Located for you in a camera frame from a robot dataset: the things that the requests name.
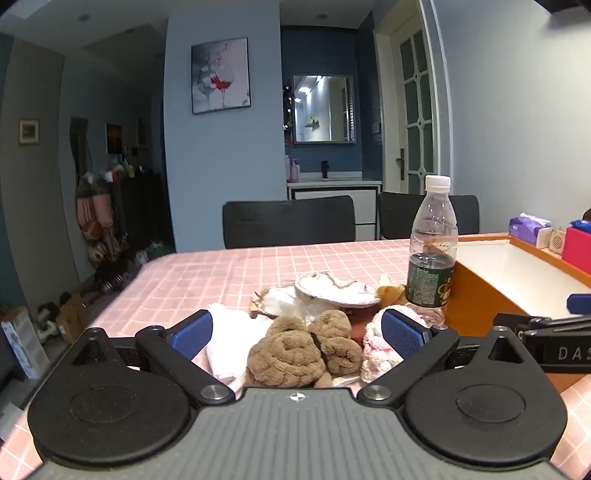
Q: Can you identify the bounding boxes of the white glass door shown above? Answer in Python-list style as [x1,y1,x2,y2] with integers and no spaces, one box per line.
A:
[373,0,453,193]

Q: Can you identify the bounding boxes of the wine glass painting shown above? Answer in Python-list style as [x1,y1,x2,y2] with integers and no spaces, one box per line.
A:
[191,37,252,115]

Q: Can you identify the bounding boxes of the white paper towel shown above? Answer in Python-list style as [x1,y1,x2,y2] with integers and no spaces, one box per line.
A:
[192,304,273,396]

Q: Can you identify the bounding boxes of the small wooden speaker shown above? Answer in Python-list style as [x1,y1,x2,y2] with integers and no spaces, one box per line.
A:
[548,229,566,256]

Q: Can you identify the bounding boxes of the blue packet on red box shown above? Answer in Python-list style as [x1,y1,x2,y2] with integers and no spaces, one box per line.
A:
[570,220,591,233]

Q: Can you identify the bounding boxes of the clear plastic water bottle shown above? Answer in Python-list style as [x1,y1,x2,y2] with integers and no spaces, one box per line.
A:
[406,175,459,326]

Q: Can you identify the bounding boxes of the brown plush toy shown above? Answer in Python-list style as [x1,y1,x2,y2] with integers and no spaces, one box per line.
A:
[245,310,363,388]

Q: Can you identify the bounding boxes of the cream white cloth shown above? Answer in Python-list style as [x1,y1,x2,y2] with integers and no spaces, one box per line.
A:
[249,272,380,322]

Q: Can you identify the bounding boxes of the orange cardboard box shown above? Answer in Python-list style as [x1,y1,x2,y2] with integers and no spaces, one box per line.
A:
[445,232,591,393]

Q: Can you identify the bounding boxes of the white cabinet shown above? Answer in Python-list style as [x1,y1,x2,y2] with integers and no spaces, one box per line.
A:
[286,179,384,242]

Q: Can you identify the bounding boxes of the right black chair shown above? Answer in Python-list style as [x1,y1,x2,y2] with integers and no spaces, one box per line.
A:
[378,192,480,240]

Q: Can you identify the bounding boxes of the wall mirror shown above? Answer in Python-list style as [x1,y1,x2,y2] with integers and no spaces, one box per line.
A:
[290,74,356,144]

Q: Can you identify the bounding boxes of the left black chair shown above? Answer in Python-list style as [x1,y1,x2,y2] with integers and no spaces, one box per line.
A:
[222,195,356,249]

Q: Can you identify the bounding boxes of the hanging bags and clothes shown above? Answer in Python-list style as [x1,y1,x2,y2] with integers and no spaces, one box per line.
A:
[69,117,127,270]

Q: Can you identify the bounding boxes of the pink white knitted item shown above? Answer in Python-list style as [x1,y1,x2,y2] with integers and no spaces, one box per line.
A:
[361,305,431,383]

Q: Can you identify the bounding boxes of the black chair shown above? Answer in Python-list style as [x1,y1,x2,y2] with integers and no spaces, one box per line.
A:
[378,192,480,240]
[222,195,356,249]

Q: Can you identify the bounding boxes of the yellow cloth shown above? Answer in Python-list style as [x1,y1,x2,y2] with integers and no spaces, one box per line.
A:
[376,274,408,308]

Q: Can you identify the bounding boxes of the purple tissue pack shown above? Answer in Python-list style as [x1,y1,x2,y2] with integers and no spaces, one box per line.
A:
[509,213,552,248]

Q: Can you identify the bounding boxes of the red box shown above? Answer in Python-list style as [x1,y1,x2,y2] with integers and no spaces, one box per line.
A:
[562,227,591,274]

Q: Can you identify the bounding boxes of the small framed picture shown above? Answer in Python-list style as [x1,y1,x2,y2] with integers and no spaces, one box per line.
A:
[18,119,40,146]

